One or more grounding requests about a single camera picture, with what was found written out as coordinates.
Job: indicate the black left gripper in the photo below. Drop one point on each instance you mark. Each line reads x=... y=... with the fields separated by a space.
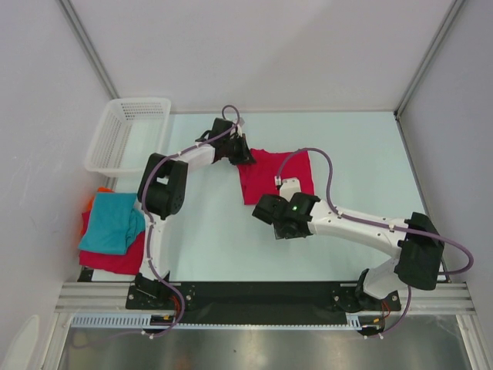
x=245 y=156

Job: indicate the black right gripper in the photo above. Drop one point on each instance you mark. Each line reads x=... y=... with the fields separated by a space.
x=279 y=234

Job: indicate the white perforated plastic basket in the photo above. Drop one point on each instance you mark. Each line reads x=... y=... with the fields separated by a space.
x=128 y=132

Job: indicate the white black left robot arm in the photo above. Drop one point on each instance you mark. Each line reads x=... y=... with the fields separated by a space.
x=162 y=192

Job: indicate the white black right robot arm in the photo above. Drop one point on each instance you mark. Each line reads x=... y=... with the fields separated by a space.
x=411 y=244

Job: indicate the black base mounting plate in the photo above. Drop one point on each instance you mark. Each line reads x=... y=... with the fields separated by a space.
x=261 y=303

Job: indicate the orange folded t shirt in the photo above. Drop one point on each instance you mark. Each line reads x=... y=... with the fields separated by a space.
x=86 y=213

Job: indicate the teal folded t shirt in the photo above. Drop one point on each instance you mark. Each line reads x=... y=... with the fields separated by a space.
x=114 y=224

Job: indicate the red folded t shirt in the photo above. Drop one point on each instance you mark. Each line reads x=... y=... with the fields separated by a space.
x=128 y=263

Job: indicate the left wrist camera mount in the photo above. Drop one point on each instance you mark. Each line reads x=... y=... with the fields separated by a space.
x=242 y=125

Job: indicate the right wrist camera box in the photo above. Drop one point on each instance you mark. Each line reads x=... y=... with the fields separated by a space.
x=287 y=187

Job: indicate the white slotted cable duct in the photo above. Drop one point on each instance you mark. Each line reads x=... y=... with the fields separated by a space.
x=149 y=321

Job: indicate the aluminium frame rail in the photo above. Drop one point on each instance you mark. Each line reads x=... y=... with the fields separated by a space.
x=110 y=297

